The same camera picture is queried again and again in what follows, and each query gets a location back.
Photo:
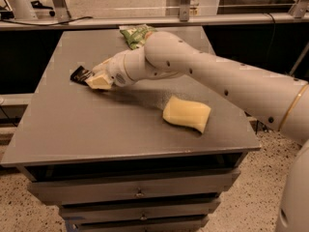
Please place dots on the green snack bag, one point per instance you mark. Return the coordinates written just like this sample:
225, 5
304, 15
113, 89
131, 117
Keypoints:
136, 35

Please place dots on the bottom grey drawer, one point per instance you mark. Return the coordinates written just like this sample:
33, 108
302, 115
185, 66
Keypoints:
162, 224

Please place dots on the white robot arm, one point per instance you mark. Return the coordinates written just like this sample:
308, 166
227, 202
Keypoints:
279, 101

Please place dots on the grey drawer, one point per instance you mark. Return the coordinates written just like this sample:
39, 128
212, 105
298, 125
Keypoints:
162, 224
96, 190
141, 209

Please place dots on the grey drawer cabinet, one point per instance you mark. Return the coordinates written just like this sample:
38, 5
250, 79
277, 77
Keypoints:
70, 132

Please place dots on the middle grey drawer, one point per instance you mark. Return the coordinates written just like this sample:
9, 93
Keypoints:
141, 209

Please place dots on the black rxbar chocolate wrapper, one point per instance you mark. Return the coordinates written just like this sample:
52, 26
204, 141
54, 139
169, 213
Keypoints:
80, 75

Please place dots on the metal fence rail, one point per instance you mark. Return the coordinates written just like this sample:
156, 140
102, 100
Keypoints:
113, 13

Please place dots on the yellow sponge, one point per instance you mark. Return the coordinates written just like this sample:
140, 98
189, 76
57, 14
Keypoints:
186, 113

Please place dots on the top grey drawer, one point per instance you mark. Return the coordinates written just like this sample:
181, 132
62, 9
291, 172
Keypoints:
96, 190

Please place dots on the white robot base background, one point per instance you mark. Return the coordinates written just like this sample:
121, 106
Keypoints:
17, 9

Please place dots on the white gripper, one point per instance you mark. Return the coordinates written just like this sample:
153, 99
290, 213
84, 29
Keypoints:
115, 70

